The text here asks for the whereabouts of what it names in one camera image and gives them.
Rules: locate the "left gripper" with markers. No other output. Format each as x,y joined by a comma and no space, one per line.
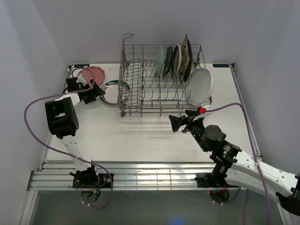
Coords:
93,93

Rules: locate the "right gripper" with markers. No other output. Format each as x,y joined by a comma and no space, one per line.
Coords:
176,122

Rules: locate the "pink dotted plate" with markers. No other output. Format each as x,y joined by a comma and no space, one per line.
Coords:
95,73

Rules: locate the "striped rim plate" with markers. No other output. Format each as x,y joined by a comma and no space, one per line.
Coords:
177,57
115,93

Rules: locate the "white oval plate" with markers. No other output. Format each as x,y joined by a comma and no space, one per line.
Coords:
200,86

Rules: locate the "teal square plate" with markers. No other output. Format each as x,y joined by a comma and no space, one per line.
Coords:
168,61

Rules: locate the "mint green plate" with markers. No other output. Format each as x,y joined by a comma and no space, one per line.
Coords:
159,61

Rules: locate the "striped rim plate front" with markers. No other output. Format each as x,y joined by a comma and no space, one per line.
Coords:
177,57

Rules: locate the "black floral square plate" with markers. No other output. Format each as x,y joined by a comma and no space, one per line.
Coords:
189,66

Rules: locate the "beige floral square plate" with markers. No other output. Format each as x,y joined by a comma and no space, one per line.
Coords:
185,58

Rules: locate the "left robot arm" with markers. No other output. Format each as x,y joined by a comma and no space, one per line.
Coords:
63,123

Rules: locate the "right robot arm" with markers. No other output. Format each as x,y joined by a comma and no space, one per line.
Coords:
235,167

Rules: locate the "left corner logo sticker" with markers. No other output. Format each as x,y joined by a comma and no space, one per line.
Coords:
81,65

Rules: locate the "corner logo sticker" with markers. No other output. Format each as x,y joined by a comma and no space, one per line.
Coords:
81,65
221,65

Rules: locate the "right corner logo sticker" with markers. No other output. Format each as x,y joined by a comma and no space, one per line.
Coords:
221,65

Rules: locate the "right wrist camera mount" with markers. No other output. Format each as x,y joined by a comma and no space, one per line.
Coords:
202,112

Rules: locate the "grey wire dish rack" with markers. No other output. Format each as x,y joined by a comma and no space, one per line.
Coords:
150,95

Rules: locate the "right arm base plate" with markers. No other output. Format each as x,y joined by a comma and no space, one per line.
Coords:
209,180

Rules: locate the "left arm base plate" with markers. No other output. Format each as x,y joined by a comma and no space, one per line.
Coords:
102,181

